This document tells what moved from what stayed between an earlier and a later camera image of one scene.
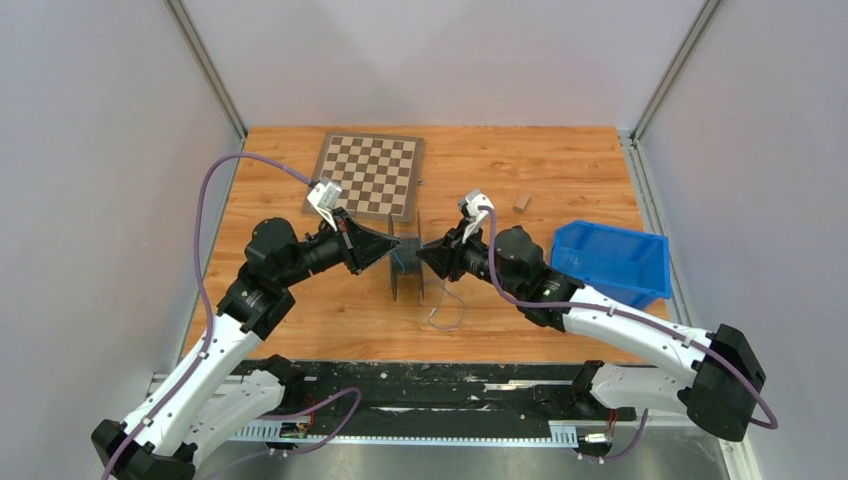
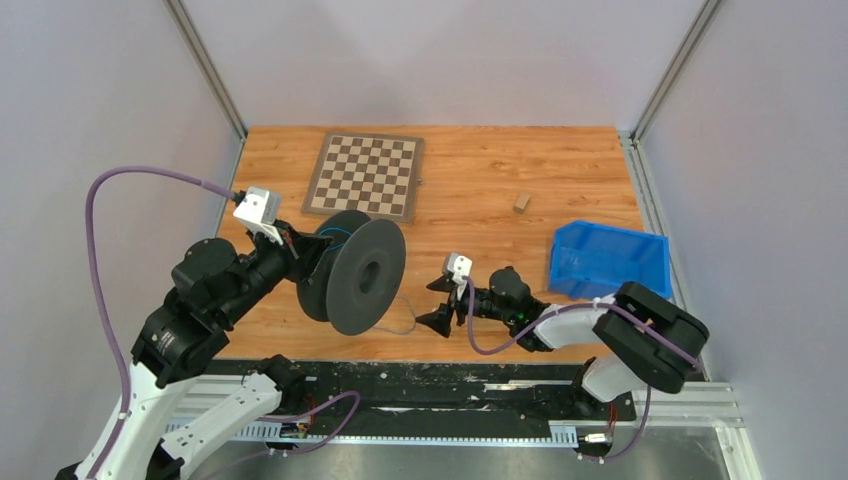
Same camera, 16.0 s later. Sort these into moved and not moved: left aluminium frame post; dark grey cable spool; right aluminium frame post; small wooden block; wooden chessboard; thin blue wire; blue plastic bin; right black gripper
Moved: thin blue wire; dark grey cable spool; right black gripper
Not moved: blue plastic bin; small wooden block; wooden chessboard; right aluminium frame post; left aluminium frame post
